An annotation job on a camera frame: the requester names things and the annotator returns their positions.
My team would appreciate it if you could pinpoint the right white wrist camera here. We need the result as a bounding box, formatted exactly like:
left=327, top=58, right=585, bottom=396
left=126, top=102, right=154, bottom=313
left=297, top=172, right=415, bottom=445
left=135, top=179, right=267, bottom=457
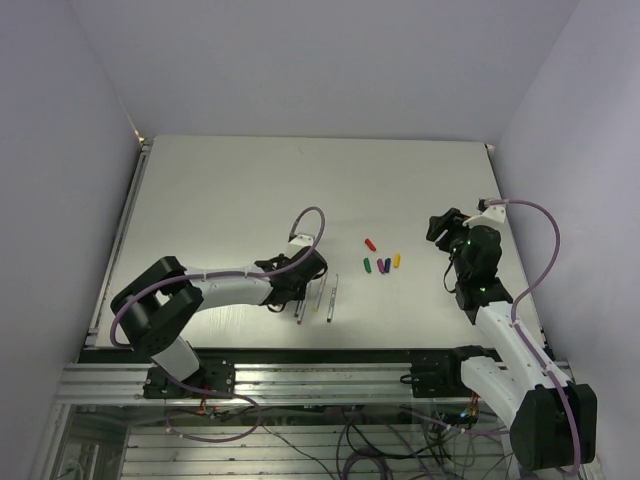
left=463, top=198, right=507, bottom=228

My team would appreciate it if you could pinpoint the magenta white pen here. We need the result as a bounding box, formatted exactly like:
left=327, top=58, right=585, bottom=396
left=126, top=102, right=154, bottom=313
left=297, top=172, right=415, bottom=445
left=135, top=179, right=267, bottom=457
left=297, top=283, right=311, bottom=325

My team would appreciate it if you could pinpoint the green white pen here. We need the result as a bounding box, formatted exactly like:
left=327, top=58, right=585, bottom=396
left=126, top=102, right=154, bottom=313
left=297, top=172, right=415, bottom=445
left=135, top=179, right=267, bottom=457
left=294, top=300, right=303, bottom=319

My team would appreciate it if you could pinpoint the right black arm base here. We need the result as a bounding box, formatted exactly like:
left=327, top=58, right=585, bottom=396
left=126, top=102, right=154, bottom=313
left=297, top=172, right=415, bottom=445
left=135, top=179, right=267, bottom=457
left=400, top=345, right=500, bottom=399

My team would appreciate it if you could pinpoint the yellow white pen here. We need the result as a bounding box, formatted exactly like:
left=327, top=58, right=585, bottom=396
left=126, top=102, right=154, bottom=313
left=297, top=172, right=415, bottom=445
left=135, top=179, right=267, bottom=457
left=313, top=274, right=328, bottom=313

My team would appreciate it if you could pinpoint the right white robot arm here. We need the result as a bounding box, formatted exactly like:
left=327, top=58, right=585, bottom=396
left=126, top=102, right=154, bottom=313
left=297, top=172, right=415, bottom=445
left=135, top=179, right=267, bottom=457
left=426, top=199, right=597, bottom=474

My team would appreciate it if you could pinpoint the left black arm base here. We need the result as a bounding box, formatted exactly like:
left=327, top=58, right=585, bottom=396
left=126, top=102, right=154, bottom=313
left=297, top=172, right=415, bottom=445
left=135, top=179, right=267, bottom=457
left=143, top=358, right=236, bottom=400

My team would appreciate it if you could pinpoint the aluminium frame rail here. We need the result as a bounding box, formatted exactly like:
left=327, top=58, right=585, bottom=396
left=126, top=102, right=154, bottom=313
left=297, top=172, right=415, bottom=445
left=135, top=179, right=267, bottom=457
left=54, top=363, right=471, bottom=407

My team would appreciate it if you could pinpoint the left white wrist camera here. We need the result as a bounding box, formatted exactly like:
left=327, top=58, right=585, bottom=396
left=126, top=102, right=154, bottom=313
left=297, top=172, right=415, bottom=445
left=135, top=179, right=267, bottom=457
left=285, top=234, right=315, bottom=258

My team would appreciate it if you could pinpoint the cable bundle under table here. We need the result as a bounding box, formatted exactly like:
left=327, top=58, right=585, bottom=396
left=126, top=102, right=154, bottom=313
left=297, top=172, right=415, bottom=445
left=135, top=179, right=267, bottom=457
left=164, top=394, right=521, bottom=480

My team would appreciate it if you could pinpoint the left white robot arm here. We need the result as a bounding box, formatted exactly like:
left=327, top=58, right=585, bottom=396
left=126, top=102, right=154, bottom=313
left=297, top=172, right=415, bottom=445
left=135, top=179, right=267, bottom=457
left=110, top=247, right=328, bottom=397

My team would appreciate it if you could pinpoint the red pen cap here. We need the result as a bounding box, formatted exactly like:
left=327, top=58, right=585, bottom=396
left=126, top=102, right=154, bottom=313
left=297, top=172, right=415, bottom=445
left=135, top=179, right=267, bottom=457
left=364, top=238, right=377, bottom=251

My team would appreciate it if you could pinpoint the blue white pen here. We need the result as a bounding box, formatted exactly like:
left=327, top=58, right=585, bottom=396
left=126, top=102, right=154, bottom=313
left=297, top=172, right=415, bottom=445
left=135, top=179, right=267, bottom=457
left=326, top=274, right=339, bottom=323

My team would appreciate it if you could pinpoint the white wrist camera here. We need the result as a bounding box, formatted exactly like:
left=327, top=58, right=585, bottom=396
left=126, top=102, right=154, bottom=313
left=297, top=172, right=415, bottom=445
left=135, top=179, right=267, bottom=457
left=463, top=198, right=507, bottom=228
left=285, top=234, right=315, bottom=258

